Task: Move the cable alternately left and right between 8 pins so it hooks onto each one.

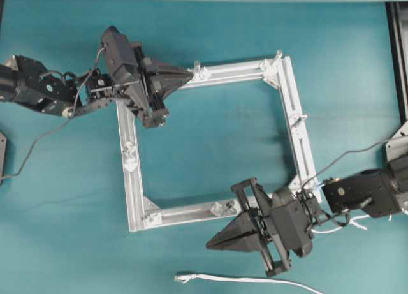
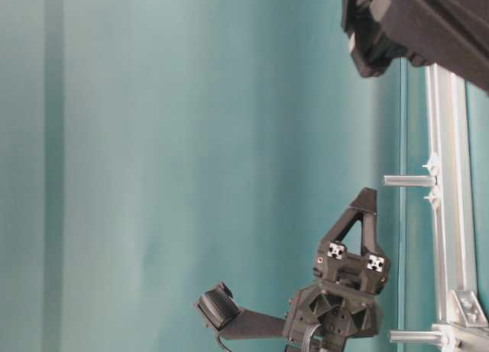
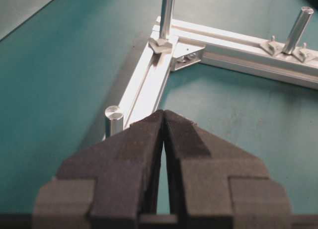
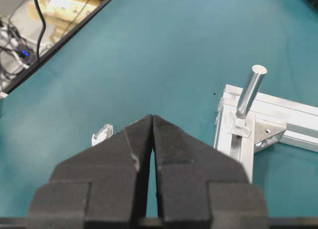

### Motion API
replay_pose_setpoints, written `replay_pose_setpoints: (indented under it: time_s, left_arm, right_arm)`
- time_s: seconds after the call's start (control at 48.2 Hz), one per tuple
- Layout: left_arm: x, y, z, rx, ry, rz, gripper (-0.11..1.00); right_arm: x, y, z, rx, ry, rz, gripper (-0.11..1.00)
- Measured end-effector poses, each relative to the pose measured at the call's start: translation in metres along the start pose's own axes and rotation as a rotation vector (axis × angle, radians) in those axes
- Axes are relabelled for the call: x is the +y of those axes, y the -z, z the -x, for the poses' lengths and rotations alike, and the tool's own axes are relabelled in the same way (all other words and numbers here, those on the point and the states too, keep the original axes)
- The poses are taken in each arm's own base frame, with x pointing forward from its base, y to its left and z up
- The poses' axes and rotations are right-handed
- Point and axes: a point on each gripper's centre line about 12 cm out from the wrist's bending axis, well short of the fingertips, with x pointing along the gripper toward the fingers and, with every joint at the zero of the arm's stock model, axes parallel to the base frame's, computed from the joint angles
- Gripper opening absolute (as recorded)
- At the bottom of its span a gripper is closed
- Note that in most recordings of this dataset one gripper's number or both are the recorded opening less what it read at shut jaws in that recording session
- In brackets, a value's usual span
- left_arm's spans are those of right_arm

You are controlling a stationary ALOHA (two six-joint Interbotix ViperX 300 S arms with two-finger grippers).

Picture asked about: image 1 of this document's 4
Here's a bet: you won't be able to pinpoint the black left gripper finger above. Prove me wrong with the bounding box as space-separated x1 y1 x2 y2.
149 73 193 107
145 57 194 80

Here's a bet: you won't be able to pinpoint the white cable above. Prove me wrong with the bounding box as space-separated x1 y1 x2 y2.
173 264 324 294

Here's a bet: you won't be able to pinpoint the black aluminium rail right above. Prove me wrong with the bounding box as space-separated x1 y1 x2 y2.
385 1 407 124

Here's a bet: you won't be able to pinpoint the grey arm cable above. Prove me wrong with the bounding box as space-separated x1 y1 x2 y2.
299 140 391 193
0 47 108 180

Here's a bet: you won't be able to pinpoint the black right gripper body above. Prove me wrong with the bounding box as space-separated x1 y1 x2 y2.
231 177 328 268

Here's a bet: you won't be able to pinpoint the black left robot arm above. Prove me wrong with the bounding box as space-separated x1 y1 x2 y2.
1 42 194 128

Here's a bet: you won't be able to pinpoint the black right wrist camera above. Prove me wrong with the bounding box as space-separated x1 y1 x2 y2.
271 187 313 258

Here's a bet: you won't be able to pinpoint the grey right arm cable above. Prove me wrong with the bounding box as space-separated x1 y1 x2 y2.
299 140 391 193

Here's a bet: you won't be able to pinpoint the black base plate left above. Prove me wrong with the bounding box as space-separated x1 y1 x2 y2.
0 131 7 177

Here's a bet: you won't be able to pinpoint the square aluminium extrusion frame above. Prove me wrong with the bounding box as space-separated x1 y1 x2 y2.
116 51 322 232

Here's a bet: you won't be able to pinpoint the grey left arm cable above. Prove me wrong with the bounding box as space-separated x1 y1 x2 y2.
0 47 108 180

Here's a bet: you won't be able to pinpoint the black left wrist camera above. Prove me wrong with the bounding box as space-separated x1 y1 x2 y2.
101 26 142 85

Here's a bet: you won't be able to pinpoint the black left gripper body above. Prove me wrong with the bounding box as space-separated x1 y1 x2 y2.
110 47 168 128

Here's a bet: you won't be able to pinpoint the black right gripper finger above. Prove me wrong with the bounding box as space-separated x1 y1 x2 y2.
206 232 268 253
218 210 259 237

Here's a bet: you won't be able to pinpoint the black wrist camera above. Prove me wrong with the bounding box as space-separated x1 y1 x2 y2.
101 26 142 85
271 187 313 258

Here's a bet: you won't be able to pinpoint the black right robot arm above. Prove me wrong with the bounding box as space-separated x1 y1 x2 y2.
206 155 407 277

